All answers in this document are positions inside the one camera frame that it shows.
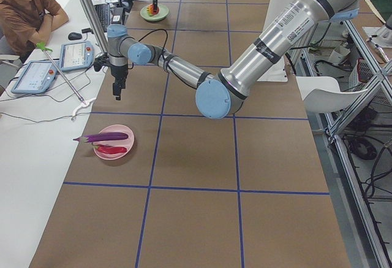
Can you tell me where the red pomegranate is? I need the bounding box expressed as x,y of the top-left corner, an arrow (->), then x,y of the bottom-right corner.
146,4 -> 159,17

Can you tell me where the purple eggplant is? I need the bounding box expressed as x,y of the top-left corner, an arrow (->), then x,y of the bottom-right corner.
73,132 -> 129,143

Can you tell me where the red chili pepper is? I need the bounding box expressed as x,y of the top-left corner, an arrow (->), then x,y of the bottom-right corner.
94,145 -> 127,155

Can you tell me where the green plate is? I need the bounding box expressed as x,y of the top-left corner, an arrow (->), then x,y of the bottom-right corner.
140,4 -> 169,22

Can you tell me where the black keyboard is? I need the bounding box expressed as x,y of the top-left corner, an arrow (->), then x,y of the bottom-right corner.
94,3 -> 111,33

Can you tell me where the far blue teach pendant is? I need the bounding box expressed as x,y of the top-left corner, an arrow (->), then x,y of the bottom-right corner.
59,41 -> 94,72

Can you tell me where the blue teach pendant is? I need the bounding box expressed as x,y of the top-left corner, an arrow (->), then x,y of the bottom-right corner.
11,61 -> 56,94
59,41 -> 94,72

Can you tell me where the pink plate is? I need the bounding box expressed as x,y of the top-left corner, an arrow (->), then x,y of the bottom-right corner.
93,124 -> 135,160

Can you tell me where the black computer mouse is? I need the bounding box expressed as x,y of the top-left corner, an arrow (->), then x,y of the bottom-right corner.
67,32 -> 82,40

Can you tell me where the near blue teach pendant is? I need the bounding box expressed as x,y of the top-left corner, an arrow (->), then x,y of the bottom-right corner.
11,61 -> 56,94

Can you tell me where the man in brown shirt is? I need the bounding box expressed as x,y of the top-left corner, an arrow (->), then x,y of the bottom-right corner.
1,0 -> 69,61

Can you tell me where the white chair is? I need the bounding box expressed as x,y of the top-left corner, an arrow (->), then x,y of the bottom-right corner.
296,76 -> 368,113

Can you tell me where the aluminium frame post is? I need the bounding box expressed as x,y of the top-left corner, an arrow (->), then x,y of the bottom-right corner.
79,0 -> 111,67

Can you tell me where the metal rod green handle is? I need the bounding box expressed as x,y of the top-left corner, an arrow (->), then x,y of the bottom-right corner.
36,42 -> 86,104

